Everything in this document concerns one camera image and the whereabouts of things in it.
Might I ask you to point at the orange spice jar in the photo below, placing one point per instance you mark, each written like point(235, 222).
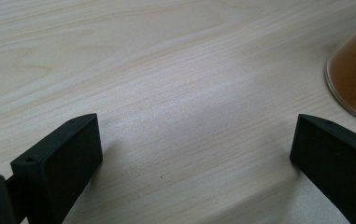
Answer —
point(354, 74)

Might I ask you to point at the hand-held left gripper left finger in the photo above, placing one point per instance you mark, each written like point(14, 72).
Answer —
point(63, 168)

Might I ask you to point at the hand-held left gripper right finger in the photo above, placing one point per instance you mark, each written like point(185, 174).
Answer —
point(337, 161)

